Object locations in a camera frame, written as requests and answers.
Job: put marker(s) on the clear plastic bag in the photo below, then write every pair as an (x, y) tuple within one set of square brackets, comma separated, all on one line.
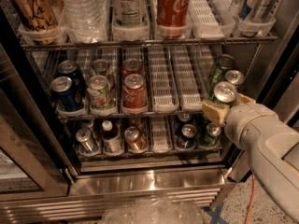
[(161, 211)]

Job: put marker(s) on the white empty tray top shelf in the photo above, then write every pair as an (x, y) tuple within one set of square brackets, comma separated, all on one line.
[(211, 19)]

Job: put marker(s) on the green can shelf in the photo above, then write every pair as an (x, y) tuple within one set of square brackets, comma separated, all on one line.
[(210, 135), (236, 78), (223, 92), (223, 63)]

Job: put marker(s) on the blue tape cross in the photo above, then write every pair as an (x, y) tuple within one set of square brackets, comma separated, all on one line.
[(215, 215)]

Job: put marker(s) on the white empty tray shelf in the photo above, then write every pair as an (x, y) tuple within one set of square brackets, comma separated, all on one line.
[(160, 134), (211, 19)]

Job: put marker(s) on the small brown drink bottle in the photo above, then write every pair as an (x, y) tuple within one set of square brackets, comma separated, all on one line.
[(111, 136)]

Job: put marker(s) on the red Coca-Cola can top shelf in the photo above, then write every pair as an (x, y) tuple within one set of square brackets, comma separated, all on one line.
[(171, 17)]

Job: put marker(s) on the rear blue Pepsi can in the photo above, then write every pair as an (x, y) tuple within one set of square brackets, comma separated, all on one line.
[(71, 69)]

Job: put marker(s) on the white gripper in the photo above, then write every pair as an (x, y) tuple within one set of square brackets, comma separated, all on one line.
[(242, 119)]

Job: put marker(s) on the silver slim can top right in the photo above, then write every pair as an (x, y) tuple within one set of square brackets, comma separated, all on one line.
[(258, 9)]

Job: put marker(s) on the dark blue can bottom shelf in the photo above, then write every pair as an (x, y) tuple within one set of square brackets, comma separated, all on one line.
[(186, 136)]

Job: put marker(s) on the clear water bottle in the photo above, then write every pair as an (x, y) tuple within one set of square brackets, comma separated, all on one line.
[(85, 20)]

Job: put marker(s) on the silver white can top shelf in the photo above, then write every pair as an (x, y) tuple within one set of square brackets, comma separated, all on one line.
[(129, 13)]

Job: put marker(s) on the red coke can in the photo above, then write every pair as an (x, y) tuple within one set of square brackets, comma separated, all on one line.
[(134, 91), (132, 66)]

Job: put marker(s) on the white empty tray bottom shelf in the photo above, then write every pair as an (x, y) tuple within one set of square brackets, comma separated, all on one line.
[(160, 134)]

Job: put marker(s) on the gold LaCroix can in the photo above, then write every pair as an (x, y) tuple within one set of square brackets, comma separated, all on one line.
[(37, 16)]

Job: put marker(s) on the front blue Pepsi can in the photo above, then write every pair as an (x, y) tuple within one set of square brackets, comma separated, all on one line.
[(64, 90)]

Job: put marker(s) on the copper can bottom shelf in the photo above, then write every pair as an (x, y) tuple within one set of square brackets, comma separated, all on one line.
[(135, 139)]

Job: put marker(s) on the blue pepsi can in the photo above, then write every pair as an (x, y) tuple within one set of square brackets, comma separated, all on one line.
[(71, 69), (64, 90)]

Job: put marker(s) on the white empty shelf tray right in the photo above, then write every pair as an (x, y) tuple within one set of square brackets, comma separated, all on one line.
[(189, 90)]

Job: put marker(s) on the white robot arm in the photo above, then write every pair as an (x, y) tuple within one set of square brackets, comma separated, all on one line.
[(272, 148)]

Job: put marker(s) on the front white green can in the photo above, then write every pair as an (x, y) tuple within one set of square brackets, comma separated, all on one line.
[(99, 92)]

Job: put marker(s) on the silver can bottom shelf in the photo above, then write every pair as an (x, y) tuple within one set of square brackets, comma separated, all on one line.
[(85, 137)]

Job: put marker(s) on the rear white green can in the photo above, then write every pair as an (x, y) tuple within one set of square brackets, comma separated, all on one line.
[(103, 68)]

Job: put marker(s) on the white empty shelf tray left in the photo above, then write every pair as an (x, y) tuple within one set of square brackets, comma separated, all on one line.
[(163, 88)]

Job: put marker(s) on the stainless steel fridge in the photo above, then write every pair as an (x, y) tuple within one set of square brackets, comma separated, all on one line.
[(68, 185)]

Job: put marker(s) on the green can bottom shelf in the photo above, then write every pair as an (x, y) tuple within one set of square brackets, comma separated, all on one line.
[(210, 135)]

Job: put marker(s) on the front red Coke can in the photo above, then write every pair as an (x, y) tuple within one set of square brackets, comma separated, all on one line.
[(134, 91)]

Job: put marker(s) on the white green can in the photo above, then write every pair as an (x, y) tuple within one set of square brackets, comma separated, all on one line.
[(103, 68), (99, 92)]

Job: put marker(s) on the rear red Coke can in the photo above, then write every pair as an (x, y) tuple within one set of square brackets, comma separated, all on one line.
[(132, 66)]

